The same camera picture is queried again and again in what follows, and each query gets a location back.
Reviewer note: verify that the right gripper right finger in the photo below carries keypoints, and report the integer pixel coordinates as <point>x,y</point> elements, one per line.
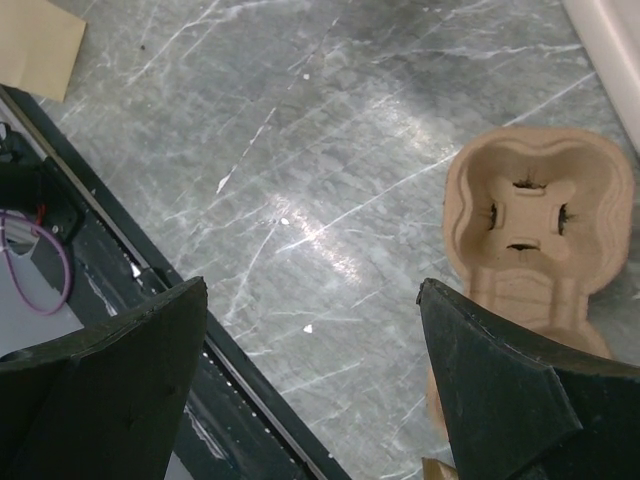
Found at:
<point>520,406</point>

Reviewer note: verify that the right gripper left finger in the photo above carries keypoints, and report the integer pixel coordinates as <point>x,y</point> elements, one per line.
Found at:
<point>106,401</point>

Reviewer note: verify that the brown coffee bean pouch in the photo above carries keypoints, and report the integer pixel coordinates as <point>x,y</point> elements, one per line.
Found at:
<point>434,469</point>

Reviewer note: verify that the pulp cup carrier tray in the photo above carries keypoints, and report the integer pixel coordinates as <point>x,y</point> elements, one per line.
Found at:
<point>535,221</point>

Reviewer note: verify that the kraft paper bag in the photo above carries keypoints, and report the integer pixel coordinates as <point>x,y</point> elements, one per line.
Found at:
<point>39,47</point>

